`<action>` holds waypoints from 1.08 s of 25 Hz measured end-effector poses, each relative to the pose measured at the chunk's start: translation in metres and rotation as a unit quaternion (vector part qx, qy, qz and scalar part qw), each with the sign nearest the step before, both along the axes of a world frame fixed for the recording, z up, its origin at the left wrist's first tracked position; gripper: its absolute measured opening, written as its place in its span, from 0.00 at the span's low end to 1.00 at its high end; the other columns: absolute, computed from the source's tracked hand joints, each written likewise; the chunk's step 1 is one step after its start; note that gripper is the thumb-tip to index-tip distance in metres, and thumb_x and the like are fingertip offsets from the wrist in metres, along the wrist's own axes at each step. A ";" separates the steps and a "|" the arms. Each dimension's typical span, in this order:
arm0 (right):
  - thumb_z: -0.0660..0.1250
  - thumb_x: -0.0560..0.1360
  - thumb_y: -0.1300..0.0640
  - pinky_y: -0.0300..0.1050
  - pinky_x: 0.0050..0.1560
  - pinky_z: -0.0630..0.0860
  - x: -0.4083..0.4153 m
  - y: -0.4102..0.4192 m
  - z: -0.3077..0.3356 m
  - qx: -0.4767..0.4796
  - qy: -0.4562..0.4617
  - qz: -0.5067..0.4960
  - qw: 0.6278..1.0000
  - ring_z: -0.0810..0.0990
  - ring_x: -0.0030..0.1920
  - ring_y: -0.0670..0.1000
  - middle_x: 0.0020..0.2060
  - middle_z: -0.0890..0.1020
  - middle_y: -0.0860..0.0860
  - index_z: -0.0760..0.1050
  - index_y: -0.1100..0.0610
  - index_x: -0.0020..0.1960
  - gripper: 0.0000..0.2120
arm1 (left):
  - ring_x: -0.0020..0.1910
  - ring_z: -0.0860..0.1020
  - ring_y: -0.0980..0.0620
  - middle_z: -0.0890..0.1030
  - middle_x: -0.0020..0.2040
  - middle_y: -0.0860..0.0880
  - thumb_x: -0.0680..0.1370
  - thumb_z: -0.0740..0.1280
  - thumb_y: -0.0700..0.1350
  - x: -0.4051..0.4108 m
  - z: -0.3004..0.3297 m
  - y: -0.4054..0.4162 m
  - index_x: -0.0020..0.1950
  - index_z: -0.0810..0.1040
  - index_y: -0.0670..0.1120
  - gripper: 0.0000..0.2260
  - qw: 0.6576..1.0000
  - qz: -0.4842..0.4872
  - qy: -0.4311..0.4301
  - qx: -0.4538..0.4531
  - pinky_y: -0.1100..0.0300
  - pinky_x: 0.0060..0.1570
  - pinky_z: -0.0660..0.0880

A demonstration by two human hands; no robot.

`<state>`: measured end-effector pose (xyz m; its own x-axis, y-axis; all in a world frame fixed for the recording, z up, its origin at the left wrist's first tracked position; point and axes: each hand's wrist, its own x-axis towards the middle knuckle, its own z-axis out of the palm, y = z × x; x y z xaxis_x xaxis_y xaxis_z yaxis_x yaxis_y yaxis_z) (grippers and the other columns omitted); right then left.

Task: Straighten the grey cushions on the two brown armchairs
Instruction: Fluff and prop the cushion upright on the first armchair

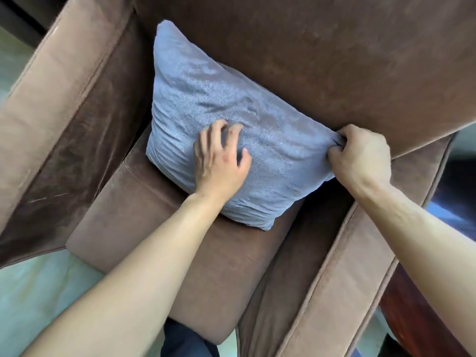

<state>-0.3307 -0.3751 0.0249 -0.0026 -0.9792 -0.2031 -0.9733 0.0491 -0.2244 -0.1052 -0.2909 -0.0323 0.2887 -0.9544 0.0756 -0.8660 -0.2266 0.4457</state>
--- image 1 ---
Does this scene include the person's left hand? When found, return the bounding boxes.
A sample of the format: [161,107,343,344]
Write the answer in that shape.
[193,120,253,206]

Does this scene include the person's right hand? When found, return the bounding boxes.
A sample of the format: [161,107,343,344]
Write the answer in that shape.
[327,124,392,191]

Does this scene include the grey throw pillow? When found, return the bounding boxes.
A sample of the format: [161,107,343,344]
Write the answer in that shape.
[146,20,345,231]

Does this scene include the person's left forearm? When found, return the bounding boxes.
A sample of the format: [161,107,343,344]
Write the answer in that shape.
[20,192,224,357]

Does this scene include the person's right forearm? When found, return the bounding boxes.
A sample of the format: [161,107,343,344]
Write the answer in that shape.
[355,174,476,333]

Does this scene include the brown suede armchair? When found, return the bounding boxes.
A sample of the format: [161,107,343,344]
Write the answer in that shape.
[0,0,476,357]

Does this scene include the brown armchair seat cushion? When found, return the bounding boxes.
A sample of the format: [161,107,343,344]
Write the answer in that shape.
[66,124,355,346]

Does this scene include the dark red wooden furniture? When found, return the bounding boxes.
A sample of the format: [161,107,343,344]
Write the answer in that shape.
[379,265,476,357]

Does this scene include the person's dark blue trousers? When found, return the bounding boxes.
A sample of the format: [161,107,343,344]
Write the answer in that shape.
[161,318,221,357]

